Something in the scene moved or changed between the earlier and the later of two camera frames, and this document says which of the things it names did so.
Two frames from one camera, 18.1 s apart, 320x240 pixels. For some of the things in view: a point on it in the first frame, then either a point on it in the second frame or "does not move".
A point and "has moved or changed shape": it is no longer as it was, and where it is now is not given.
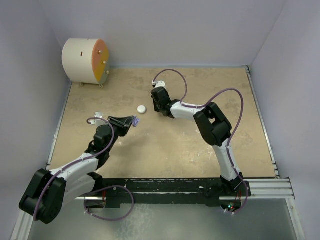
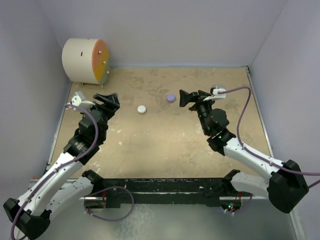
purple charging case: (136, 121) has moved or changed shape
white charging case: (141, 109) does not move
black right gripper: (156, 108) → (186, 97)
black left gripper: (124, 122) → (112, 106)
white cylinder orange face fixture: (86, 61) does not move
